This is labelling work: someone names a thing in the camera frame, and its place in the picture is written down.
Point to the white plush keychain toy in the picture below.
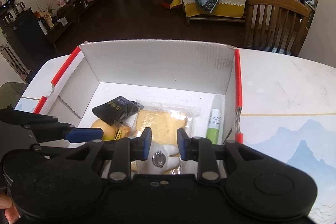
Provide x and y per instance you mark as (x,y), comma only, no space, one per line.
(161,158)

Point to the red cardboard box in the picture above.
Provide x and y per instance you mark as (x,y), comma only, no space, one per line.
(187,75)

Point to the green jacket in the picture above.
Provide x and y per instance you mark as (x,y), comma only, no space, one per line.
(10,94)

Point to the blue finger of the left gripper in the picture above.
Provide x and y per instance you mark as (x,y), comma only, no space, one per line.
(80,135)

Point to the black snack packet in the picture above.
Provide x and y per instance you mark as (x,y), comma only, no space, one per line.
(116,110)

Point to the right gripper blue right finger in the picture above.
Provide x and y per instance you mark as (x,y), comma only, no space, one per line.
(184,145)

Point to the wooden dining chair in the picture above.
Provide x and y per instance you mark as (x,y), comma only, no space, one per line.
(276,26)

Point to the green white glue tube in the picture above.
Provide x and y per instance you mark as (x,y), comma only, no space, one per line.
(214,123)

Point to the person's left hand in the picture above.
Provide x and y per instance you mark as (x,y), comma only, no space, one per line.
(11,212)

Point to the packaged toast cracker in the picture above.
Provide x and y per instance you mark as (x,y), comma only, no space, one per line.
(164,120)

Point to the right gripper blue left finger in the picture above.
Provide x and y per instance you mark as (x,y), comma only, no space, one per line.
(146,143)

